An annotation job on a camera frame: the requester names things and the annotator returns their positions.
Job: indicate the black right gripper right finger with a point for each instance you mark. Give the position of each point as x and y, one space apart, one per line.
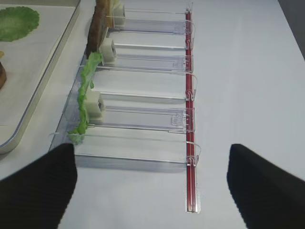
266 196

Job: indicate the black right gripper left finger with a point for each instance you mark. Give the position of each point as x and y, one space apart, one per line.
37 196

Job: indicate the green lettuce leaf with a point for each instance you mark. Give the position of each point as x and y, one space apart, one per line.
77 134

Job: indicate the round green lettuce disc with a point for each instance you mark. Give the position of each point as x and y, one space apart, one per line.
17 22

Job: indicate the brown meat patty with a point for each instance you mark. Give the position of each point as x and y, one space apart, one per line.
97 31

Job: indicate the bottom burger bun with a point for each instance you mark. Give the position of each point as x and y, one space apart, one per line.
3 76

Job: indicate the clear right acrylic rack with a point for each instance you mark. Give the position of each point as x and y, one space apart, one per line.
137 107

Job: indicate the cream metal tray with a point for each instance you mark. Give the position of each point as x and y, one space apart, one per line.
10 136

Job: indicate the white paper liner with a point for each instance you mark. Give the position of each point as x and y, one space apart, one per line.
24 61

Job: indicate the golden bun right rack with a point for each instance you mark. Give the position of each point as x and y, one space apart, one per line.
108 7

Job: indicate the red rail strip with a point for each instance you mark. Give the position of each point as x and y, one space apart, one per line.
190 146

